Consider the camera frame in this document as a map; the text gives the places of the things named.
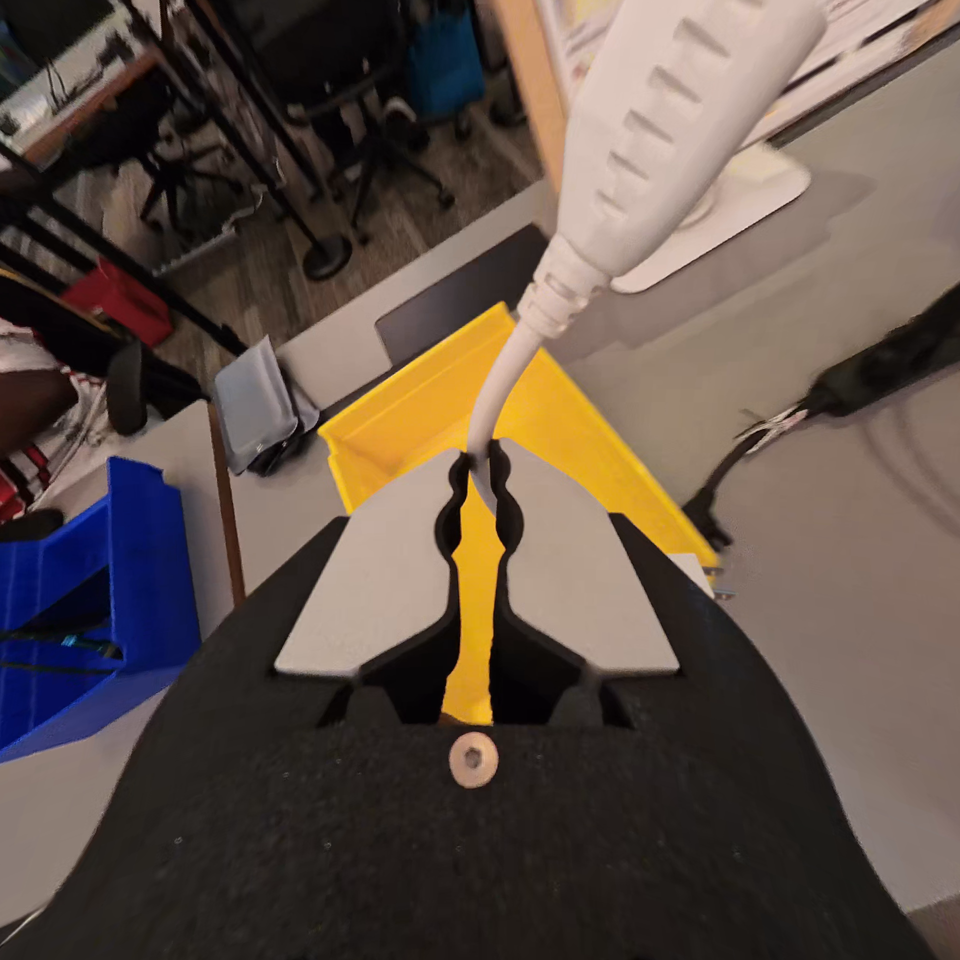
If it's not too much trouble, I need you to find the black office chair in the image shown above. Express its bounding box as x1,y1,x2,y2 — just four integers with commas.
225,0,459,249

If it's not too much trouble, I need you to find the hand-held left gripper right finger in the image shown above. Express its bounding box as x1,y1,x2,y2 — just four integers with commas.
489,438,682,676

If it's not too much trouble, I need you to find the yellow plastic bin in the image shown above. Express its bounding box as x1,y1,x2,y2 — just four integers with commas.
318,302,721,725

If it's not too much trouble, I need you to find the dark grey desk pad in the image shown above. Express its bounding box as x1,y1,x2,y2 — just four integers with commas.
375,223,552,369

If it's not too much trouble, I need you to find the blue bag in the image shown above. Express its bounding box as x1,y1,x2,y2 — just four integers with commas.
408,7,487,121

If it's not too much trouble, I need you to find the blue plastic bin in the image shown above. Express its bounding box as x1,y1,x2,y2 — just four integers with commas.
0,456,202,765

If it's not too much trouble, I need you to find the grey folded pouch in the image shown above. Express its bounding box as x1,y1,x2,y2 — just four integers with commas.
213,335,322,477

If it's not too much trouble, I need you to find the white power cord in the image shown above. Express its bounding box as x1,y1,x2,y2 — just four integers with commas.
468,0,830,519

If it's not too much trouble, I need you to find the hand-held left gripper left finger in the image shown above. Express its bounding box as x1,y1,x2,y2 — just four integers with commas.
273,447,465,680

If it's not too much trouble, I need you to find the red plastic bin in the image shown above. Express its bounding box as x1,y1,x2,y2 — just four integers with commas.
63,255,174,348

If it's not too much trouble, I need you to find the wooden board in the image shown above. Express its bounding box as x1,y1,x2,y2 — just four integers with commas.
491,0,571,196

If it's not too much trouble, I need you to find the grey desk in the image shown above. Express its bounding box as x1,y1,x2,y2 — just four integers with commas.
0,41,960,935

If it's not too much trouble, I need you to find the black power strip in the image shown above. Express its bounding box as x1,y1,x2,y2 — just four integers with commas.
678,281,960,552

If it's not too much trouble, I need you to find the black pole stand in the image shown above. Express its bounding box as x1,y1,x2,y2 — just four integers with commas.
161,0,354,282

